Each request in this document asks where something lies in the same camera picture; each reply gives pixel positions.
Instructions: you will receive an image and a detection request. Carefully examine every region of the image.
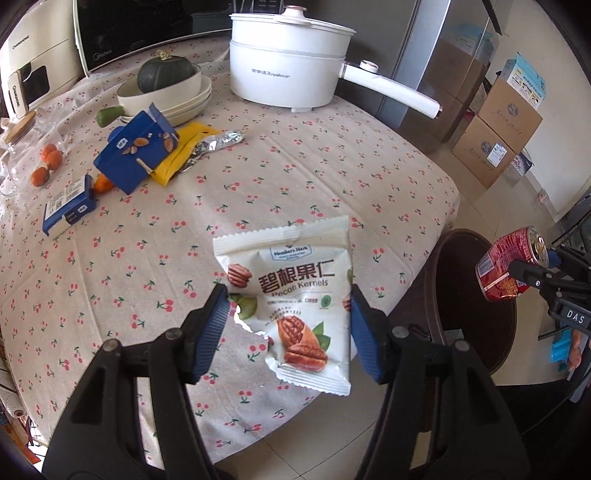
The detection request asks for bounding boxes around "white knob pot lid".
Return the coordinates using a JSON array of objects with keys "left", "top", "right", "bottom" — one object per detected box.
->
[{"left": 230, "top": 6, "right": 356, "bottom": 38}]

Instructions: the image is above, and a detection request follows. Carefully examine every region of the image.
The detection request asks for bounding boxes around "white electric pot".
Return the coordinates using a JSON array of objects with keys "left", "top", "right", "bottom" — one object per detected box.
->
[{"left": 228, "top": 14, "right": 441, "bottom": 119}]

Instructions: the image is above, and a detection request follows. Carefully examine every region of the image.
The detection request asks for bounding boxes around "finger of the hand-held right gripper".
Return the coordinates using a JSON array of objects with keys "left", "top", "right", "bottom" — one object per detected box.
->
[
  {"left": 508, "top": 258, "right": 591, "bottom": 298},
  {"left": 546, "top": 244, "right": 591, "bottom": 277}
]

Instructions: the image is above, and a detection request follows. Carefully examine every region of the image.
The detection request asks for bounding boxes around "brown plastic trash bin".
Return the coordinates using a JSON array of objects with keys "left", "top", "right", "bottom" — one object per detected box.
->
[{"left": 385, "top": 228, "right": 520, "bottom": 376}]

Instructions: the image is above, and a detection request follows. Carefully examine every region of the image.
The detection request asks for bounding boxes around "cream air fryer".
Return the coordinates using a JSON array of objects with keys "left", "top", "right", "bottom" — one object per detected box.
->
[{"left": 0, "top": 0, "right": 87, "bottom": 121}]

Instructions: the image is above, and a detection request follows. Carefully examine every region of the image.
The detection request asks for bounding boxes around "black microwave oven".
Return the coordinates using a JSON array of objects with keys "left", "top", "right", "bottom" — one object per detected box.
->
[{"left": 74, "top": 0, "right": 241, "bottom": 75}]

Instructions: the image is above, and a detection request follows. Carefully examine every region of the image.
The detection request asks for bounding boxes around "small blue box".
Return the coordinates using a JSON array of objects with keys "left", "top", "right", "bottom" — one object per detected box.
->
[{"left": 42, "top": 174, "right": 98, "bottom": 239}]

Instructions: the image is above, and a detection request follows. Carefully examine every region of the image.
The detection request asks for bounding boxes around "dented red drink can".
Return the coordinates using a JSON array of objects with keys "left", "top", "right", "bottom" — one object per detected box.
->
[{"left": 475, "top": 225, "right": 550, "bottom": 302}]

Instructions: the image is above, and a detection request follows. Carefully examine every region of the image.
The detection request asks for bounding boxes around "cream deep bowl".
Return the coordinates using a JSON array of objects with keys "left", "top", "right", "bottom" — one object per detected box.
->
[{"left": 117, "top": 65, "right": 202, "bottom": 112}]

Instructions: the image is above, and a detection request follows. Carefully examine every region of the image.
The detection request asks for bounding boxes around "cherry print tablecloth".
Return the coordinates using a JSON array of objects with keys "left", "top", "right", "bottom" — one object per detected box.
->
[{"left": 0, "top": 34, "right": 462, "bottom": 464}]

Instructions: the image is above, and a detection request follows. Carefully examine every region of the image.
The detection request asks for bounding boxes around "cream shallow bowl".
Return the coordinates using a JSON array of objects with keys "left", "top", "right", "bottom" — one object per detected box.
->
[
  {"left": 166, "top": 85, "right": 213, "bottom": 127},
  {"left": 161, "top": 76, "right": 212, "bottom": 120}
]

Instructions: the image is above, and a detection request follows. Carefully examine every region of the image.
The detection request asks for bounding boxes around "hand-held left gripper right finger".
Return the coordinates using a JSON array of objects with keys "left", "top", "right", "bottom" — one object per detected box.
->
[{"left": 349, "top": 284, "right": 532, "bottom": 480}]

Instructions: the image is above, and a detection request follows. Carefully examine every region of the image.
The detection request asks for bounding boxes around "cardboard box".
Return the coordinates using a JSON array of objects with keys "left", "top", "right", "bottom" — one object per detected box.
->
[
  {"left": 478, "top": 78, "right": 543, "bottom": 138},
  {"left": 451, "top": 115, "right": 520, "bottom": 188}
]

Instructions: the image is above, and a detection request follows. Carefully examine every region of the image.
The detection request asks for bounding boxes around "white pecan snack packet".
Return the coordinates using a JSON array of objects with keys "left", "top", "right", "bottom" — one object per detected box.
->
[{"left": 212, "top": 216, "right": 354, "bottom": 397}]

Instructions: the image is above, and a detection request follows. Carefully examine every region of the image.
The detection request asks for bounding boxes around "person's right hand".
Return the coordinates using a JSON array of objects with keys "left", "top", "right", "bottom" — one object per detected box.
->
[{"left": 570, "top": 330, "right": 591, "bottom": 371}]

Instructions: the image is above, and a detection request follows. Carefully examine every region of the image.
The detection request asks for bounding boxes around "blue and white box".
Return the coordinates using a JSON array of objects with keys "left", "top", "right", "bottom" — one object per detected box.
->
[{"left": 501, "top": 52, "right": 548, "bottom": 110}]

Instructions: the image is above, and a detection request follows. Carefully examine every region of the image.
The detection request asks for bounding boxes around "grey refrigerator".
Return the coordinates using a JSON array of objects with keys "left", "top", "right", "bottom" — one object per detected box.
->
[{"left": 332, "top": 0, "right": 504, "bottom": 154}]

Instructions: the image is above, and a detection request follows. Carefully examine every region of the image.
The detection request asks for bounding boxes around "white printed bag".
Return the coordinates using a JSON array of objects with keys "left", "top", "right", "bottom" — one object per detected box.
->
[{"left": 508, "top": 154, "right": 534, "bottom": 177}]

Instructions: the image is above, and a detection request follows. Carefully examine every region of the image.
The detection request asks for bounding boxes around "glass jar with bamboo lid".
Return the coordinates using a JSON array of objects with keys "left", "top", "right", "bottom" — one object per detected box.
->
[{"left": 0, "top": 110, "right": 38, "bottom": 197}]

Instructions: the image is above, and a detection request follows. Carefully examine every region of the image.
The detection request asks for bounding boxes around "yellow foil snack wrapper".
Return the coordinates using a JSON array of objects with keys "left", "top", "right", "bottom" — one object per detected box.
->
[{"left": 154, "top": 121, "right": 245, "bottom": 186}]

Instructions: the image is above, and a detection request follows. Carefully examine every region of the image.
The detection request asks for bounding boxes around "dark green squash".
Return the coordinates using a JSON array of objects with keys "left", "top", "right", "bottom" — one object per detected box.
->
[{"left": 137, "top": 50, "right": 197, "bottom": 93}]

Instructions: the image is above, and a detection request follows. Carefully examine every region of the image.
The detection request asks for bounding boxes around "blue almond print carton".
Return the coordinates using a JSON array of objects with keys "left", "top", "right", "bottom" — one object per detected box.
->
[{"left": 93, "top": 102, "right": 181, "bottom": 195}]

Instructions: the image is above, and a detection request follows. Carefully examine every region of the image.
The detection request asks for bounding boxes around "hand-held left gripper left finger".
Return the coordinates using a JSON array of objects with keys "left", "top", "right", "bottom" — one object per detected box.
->
[{"left": 41, "top": 284, "right": 230, "bottom": 480}]

